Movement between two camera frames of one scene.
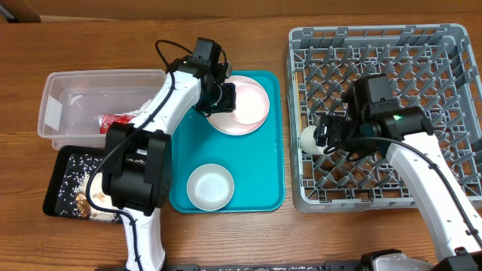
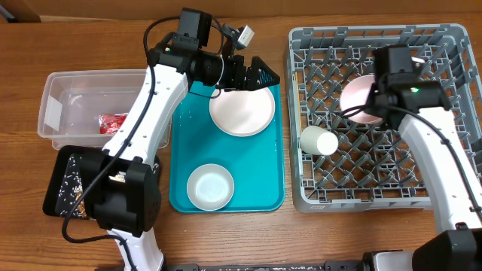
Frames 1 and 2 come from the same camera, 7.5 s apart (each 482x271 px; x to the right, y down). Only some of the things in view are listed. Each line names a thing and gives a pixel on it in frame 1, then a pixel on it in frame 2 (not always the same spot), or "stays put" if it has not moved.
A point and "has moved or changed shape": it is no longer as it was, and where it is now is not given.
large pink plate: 251,109 has moved or changed shape
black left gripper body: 222,96 → 231,77
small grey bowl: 210,187 stays put
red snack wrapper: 105,120 stays put
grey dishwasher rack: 433,66 stays put
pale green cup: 308,142 stays put
